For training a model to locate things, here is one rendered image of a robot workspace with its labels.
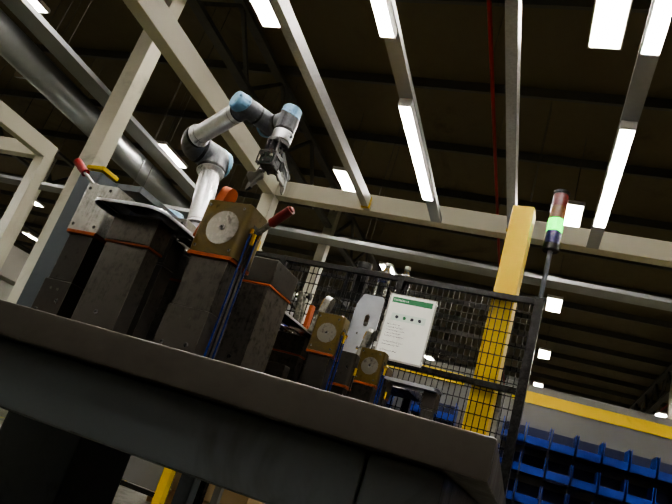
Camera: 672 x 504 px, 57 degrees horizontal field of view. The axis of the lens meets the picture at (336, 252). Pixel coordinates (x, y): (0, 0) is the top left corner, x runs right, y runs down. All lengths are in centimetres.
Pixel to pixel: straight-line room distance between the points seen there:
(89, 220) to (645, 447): 349
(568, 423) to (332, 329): 259
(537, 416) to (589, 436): 31
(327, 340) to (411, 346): 101
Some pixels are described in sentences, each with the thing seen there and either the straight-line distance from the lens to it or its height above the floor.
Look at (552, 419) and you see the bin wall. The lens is 417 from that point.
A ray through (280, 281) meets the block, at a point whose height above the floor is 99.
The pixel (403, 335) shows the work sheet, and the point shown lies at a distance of 279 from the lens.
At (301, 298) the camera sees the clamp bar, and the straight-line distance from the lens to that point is 236.
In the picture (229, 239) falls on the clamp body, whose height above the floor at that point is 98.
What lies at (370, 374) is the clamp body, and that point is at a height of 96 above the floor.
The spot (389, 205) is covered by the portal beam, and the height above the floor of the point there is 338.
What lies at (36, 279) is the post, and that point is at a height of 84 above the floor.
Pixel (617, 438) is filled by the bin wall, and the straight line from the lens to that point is 419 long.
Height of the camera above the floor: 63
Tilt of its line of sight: 19 degrees up
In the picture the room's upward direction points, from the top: 18 degrees clockwise
